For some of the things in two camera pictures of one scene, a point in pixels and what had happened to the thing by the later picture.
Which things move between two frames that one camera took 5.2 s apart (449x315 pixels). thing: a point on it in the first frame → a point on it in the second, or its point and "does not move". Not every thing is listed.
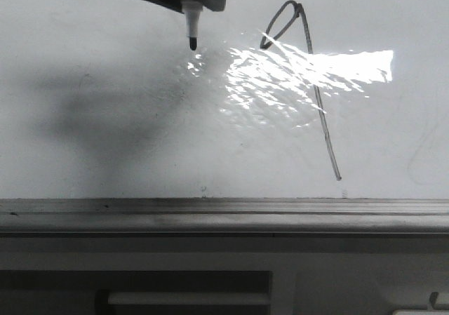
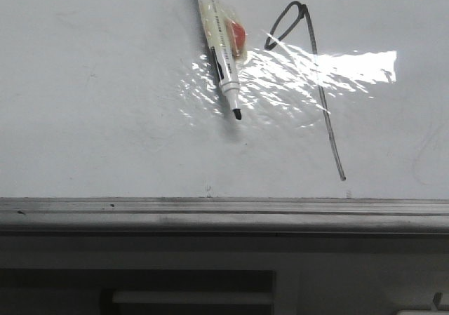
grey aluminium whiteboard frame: x=225 y=215 does not move
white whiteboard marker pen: x=192 y=6 → x=217 y=31
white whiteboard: x=297 y=88 does not move
